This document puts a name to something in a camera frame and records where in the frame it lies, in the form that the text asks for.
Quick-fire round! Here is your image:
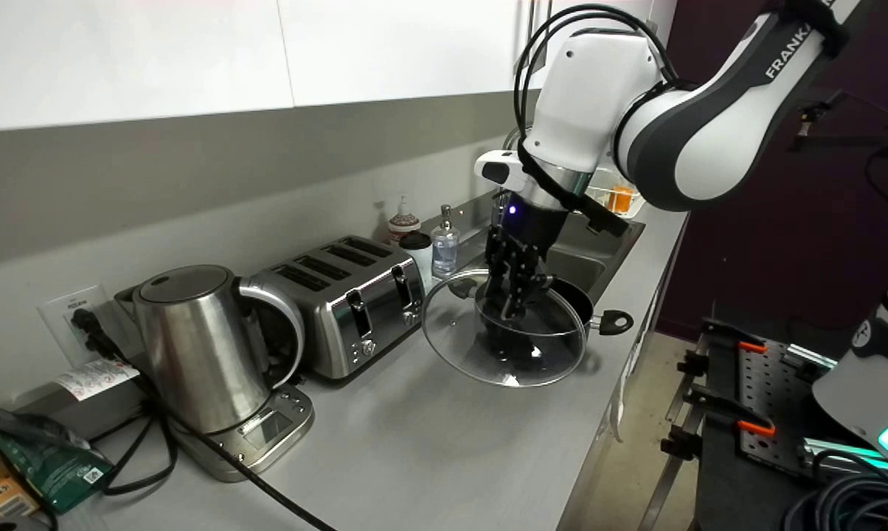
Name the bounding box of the grey base cabinet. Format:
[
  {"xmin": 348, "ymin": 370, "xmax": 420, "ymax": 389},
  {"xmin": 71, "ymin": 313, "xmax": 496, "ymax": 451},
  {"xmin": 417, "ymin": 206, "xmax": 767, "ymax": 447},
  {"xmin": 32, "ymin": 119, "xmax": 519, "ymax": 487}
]
[{"xmin": 559, "ymin": 209, "xmax": 690, "ymax": 531}]

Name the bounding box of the clear soap dispenser bottle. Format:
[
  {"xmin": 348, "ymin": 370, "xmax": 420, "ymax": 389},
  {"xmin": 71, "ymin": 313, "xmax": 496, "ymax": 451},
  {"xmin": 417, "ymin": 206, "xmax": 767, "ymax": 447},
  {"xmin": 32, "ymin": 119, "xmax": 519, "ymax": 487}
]
[{"xmin": 428, "ymin": 202, "xmax": 463, "ymax": 282}]

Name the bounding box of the silver four-slot toaster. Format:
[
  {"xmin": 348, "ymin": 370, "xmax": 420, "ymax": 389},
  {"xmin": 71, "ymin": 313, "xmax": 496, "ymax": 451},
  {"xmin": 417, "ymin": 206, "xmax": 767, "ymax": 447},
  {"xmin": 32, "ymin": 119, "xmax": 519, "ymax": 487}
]
[{"xmin": 249, "ymin": 234, "xmax": 434, "ymax": 385}]

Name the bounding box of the white wall outlet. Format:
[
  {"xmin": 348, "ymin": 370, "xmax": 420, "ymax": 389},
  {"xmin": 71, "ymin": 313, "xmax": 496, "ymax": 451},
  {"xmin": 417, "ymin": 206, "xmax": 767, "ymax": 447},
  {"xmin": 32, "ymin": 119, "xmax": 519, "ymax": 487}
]
[{"xmin": 40, "ymin": 285, "xmax": 112, "ymax": 373}]

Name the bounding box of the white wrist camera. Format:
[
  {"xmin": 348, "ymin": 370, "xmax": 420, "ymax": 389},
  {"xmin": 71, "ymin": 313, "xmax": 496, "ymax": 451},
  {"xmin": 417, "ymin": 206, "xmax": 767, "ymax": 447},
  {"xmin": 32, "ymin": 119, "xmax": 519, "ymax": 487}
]
[{"xmin": 472, "ymin": 146, "xmax": 528, "ymax": 189}]

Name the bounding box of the grey robot base teal light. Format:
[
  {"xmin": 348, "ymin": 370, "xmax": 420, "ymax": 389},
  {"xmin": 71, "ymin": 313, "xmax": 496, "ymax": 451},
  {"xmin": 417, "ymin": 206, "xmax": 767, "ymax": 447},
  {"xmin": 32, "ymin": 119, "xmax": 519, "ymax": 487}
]
[{"xmin": 808, "ymin": 248, "xmax": 888, "ymax": 467}]

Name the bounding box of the white paper tag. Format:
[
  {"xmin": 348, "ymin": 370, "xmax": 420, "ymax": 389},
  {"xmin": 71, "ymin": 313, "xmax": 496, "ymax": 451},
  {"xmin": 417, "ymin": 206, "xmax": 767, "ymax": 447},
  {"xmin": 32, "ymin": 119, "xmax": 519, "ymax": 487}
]
[{"xmin": 57, "ymin": 358, "xmax": 142, "ymax": 404}]

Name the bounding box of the orange container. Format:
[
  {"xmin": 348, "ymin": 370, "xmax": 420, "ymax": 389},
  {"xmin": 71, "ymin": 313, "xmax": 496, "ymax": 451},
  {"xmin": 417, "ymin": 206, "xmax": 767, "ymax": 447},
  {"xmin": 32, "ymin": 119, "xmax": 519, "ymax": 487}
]
[{"xmin": 603, "ymin": 187, "xmax": 643, "ymax": 218}]

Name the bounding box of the stainless steel electric kettle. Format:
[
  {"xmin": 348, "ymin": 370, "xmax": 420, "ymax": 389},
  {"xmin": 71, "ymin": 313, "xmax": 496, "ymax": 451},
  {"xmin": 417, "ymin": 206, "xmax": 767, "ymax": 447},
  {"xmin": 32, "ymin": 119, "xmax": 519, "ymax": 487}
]
[{"xmin": 131, "ymin": 264, "xmax": 310, "ymax": 436}]

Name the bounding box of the white upper cabinet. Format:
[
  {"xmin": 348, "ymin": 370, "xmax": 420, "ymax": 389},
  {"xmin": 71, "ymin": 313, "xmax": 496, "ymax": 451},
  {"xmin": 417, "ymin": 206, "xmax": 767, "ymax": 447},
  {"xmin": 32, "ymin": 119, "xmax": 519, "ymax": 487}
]
[{"xmin": 0, "ymin": 0, "xmax": 683, "ymax": 136}]

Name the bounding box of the dark cable bundle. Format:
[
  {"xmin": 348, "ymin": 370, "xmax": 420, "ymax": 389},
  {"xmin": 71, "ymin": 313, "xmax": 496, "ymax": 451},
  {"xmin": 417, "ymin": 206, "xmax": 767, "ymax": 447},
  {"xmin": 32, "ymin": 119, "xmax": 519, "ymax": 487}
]
[{"xmin": 785, "ymin": 447, "xmax": 888, "ymax": 531}]

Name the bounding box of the glass lid with black knob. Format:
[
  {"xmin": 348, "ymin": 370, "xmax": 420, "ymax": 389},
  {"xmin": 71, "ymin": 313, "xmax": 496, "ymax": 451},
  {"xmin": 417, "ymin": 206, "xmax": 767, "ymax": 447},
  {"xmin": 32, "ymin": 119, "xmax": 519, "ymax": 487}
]
[{"xmin": 420, "ymin": 264, "xmax": 597, "ymax": 392}]

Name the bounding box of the white tumbler with black lid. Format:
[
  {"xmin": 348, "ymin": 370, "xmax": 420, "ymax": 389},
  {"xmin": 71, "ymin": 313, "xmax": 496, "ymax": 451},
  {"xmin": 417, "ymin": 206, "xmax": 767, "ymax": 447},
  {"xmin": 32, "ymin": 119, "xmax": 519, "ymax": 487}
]
[{"xmin": 398, "ymin": 231, "xmax": 438, "ymax": 289}]

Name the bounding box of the silver kettle base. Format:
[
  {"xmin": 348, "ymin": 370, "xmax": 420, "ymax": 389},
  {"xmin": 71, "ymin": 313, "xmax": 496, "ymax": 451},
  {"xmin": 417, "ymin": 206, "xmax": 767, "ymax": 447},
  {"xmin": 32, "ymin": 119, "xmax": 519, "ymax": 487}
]
[{"xmin": 171, "ymin": 385, "xmax": 319, "ymax": 484}]

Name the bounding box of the black two-handled pot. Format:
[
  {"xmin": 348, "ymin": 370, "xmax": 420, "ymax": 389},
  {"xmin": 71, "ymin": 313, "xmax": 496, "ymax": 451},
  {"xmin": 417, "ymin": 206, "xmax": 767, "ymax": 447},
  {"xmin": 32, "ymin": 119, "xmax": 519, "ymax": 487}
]
[{"xmin": 448, "ymin": 270, "xmax": 634, "ymax": 373}]

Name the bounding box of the black clamp with orange tip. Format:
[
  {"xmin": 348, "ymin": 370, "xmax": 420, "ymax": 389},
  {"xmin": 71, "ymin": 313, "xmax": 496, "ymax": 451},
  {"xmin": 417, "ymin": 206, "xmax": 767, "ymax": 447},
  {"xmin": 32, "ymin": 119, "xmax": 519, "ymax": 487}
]
[
  {"xmin": 702, "ymin": 320, "xmax": 770, "ymax": 363},
  {"xmin": 677, "ymin": 388, "xmax": 783, "ymax": 447}
]

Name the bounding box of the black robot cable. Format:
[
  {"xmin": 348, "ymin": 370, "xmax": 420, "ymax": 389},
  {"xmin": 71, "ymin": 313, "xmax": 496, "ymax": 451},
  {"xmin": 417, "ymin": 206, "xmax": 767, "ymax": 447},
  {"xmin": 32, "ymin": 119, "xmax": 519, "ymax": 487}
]
[{"xmin": 512, "ymin": 0, "xmax": 684, "ymax": 156}]

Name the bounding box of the black pegboard table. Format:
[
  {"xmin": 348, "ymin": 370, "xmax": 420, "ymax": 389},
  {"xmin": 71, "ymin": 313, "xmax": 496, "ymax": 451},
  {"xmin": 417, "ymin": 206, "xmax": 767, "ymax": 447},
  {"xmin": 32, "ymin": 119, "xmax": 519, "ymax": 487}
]
[{"xmin": 658, "ymin": 313, "xmax": 888, "ymax": 531}]

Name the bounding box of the stainless steel double sink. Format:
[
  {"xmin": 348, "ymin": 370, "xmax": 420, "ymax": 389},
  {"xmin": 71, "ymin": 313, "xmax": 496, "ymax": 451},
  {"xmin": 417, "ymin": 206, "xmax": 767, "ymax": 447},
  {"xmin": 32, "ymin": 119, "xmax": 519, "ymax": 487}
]
[{"xmin": 417, "ymin": 189, "xmax": 653, "ymax": 299}]

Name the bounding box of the black power cord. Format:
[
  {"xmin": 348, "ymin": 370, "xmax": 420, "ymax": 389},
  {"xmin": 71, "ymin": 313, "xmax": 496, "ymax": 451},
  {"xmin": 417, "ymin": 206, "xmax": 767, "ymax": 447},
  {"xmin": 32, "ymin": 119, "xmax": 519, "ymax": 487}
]
[{"xmin": 68, "ymin": 307, "xmax": 338, "ymax": 531}]

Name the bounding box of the green foil packet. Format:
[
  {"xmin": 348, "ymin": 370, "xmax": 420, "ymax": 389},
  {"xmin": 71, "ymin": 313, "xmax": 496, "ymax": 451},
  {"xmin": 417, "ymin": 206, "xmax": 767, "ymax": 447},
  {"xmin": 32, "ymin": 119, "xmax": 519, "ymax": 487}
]
[{"xmin": 0, "ymin": 392, "xmax": 116, "ymax": 519}]

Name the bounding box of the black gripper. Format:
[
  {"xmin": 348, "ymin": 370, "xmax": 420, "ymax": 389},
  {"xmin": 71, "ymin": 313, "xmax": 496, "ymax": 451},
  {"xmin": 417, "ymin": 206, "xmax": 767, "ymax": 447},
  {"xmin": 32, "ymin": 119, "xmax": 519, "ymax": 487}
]
[{"xmin": 482, "ymin": 189, "xmax": 574, "ymax": 333}]

